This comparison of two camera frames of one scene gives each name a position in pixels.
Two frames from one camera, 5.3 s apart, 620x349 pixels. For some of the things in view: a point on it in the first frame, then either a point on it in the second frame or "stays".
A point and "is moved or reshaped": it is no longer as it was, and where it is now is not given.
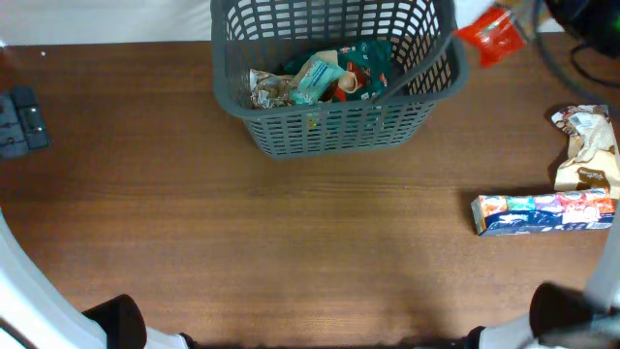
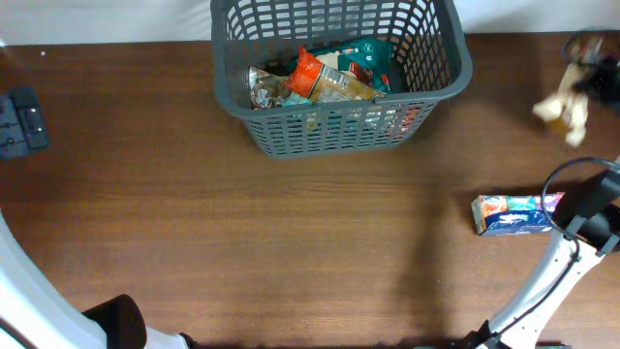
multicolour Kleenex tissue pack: x=580 y=209 stays
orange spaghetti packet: x=493 y=32 -> x=312 y=79
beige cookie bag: x=593 y=153 is moved or reshaped
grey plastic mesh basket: x=257 y=35 stays
